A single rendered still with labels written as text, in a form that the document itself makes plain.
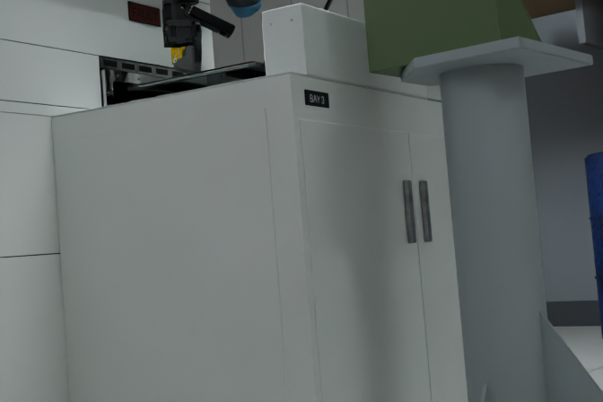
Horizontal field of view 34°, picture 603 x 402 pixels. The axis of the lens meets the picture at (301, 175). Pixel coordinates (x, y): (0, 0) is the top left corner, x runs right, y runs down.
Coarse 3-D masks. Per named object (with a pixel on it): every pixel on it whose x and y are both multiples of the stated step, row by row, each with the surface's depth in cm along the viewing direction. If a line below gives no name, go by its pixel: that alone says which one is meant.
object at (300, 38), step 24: (264, 24) 194; (288, 24) 191; (312, 24) 192; (336, 24) 200; (360, 24) 209; (288, 48) 191; (312, 48) 191; (336, 48) 199; (360, 48) 208; (312, 72) 190; (336, 72) 198; (360, 72) 207
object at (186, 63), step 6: (186, 48) 235; (186, 54) 235; (192, 54) 236; (180, 60) 235; (186, 60) 235; (192, 60) 236; (180, 66) 235; (186, 66) 235; (192, 66) 236; (198, 66) 235
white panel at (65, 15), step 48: (0, 0) 207; (48, 0) 219; (96, 0) 232; (144, 0) 247; (0, 48) 206; (48, 48) 218; (96, 48) 230; (144, 48) 245; (0, 96) 204; (48, 96) 216; (96, 96) 229
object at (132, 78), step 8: (104, 72) 230; (112, 72) 233; (120, 72) 235; (104, 80) 230; (112, 80) 232; (120, 80) 235; (128, 80) 237; (136, 80) 240; (144, 80) 242; (152, 80) 244; (104, 88) 230; (112, 88) 232; (104, 96) 230; (112, 96) 232; (104, 104) 230; (112, 104) 231
